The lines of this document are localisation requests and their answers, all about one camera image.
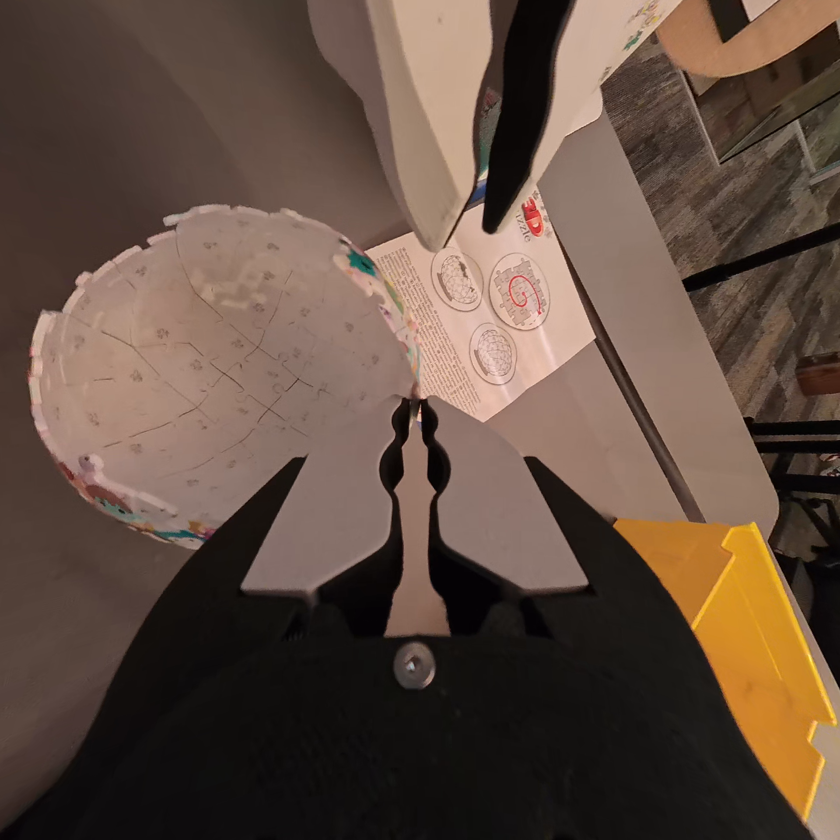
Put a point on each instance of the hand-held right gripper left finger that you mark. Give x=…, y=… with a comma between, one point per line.
x=328, y=518

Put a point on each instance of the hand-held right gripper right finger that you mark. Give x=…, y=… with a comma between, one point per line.
x=508, y=518

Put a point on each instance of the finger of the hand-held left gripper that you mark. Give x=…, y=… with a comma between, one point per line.
x=577, y=59
x=426, y=118

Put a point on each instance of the colourful puzzle ball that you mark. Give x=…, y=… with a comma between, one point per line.
x=164, y=394

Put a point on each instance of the colourful puzzle box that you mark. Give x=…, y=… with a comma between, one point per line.
x=649, y=13

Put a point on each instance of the white sign board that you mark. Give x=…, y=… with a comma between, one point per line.
x=695, y=52

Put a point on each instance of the folded instruction leaflet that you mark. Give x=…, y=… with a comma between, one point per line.
x=551, y=328

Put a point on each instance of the glass partition panel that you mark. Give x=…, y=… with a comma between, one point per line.
x=774, y=118

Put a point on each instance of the black metal leg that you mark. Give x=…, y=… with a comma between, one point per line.
x=800, y=430
x=761, y=259

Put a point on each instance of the yellow plastic bin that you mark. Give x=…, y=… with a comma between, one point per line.
x=754, y=656

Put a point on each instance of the brown wooden plank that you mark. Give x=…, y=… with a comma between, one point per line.
x=820, y=374

